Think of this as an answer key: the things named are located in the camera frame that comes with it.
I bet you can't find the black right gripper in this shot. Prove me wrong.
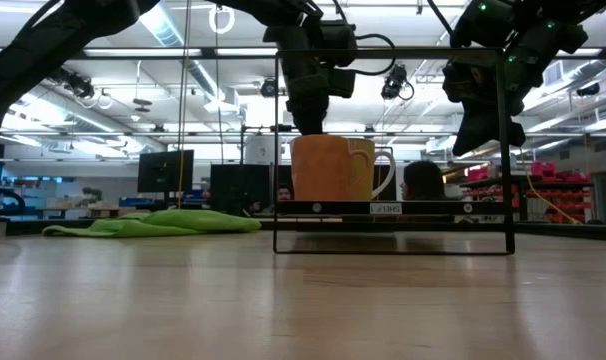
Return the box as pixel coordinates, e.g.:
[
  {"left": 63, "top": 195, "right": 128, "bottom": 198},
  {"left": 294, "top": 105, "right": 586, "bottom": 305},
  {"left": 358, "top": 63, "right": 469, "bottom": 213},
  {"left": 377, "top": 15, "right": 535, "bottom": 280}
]
[{"left": 441, "top": 49, "right": 527, "bottom": 157}]

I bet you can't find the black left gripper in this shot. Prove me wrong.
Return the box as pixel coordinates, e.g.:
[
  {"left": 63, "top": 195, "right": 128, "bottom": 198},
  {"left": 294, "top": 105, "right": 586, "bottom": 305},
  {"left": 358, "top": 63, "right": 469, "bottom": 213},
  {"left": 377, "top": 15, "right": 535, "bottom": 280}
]
[{"left": 262, "top": 23, "right": 334, "bottom": 136}]

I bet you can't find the orange mug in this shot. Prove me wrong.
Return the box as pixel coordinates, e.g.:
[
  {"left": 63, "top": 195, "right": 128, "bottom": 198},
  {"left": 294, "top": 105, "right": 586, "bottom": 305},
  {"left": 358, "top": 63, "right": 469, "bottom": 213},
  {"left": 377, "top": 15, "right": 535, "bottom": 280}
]
[{"left": 289, "top": 134, "right": 375, "bottom": 202}]

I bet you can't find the wooden shelf with black frame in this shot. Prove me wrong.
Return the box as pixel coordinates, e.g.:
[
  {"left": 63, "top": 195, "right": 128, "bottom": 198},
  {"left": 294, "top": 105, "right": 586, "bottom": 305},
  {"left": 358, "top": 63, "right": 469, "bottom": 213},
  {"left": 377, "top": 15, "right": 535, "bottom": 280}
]
[{"left": 272, "top": 47, "right": 517, "bottom": 256}]

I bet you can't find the white cylinder tank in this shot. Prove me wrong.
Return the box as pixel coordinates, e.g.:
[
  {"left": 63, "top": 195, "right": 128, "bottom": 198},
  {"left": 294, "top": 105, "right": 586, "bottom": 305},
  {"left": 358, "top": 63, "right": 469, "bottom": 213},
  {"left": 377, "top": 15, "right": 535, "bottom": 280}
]
[{"left": 243, "top": 134, "right": 277, "bottom": 165}]

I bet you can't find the rack with red bins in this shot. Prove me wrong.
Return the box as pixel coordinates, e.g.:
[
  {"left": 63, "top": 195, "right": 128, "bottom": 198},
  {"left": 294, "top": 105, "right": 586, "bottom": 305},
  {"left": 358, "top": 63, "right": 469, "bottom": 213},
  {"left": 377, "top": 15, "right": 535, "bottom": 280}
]
[{"left": 465, "top": 160, "right": 595, "bottom": 225}]

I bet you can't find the black partition panel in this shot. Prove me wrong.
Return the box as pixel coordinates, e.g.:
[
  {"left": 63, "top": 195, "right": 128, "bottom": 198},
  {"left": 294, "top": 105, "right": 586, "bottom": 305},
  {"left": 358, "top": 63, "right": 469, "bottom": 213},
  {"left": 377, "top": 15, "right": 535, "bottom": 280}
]
[{"left": 210, "top": 163, "right": 274, "bottom": 217}]

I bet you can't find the black computer monitor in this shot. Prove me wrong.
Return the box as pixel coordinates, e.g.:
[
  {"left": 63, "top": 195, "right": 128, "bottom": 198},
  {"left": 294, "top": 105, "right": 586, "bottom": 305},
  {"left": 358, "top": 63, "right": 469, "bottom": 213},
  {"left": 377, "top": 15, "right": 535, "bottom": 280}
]
[{"left": 136, "top": 149, "right": 195, "bottom": 195}]

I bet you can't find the black rig crossbar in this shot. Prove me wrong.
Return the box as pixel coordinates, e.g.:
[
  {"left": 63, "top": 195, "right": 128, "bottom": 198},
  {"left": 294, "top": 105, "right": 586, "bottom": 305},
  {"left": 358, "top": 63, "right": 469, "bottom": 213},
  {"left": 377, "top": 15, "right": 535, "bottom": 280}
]
[{"left": 52, "top": 46, "right": 606, "bottom": 61}]

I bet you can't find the green cloth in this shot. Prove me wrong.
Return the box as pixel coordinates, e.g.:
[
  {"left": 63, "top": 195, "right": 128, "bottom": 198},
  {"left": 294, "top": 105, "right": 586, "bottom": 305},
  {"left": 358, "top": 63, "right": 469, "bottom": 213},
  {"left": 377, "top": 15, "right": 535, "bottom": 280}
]
[{"left": 41, "top": 208, "right": 262, "bottom": 239}]

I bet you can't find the green potted plant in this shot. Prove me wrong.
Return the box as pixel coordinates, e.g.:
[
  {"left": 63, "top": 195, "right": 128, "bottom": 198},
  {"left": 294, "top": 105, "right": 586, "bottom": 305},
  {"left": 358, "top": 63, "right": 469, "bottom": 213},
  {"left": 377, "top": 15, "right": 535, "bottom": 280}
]
[{"left": 79, "top": 186, "right": 104, "bottom": 209}]

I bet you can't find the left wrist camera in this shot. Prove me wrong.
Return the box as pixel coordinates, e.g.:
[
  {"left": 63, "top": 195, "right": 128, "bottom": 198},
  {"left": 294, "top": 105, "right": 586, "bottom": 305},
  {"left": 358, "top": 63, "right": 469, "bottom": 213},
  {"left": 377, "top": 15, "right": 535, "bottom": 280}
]
[{"left": 320, "top": 19, "right": 359, "bottom": 99}]

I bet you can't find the yellow cable by rack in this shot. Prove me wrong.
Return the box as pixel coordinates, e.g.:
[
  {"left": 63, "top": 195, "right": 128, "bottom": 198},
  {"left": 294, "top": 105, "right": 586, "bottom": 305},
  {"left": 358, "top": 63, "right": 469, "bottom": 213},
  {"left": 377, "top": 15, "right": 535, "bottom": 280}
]
[{"left": 520, "top": 149, "right": 584, "bottom": 225}]

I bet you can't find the black mounted camera with cable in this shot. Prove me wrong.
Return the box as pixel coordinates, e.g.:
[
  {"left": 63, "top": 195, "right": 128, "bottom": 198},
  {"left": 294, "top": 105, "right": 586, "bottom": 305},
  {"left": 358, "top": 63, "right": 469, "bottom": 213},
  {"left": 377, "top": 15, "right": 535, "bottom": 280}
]
[{"left": 380, "top": 63, "right": 415, "bottom": 102}]

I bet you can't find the white coiled cable ring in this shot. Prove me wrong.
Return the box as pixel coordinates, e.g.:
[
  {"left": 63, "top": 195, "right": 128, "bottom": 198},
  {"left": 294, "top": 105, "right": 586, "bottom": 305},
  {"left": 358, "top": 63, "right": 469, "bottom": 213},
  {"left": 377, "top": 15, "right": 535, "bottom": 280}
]
[{"left": 207, "top": 3, "right": 236, "bottom": 36}]

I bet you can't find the hanging yellow cable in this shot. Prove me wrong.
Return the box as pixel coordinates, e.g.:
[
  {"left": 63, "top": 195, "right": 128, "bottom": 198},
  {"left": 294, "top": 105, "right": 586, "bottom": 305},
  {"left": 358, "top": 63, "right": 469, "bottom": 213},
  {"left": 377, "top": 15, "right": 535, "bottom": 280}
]
[{"left": 176, "top": 0, "right": 192, "bottom": 210}]

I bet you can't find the black ceiling camera cluster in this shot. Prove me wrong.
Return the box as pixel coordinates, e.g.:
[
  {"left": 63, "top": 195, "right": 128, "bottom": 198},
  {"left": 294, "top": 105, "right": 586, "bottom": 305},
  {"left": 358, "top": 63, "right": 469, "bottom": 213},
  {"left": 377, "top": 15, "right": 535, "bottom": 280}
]
[{"left": 50, "top": 67, "right": 97, "bottom": 100}]

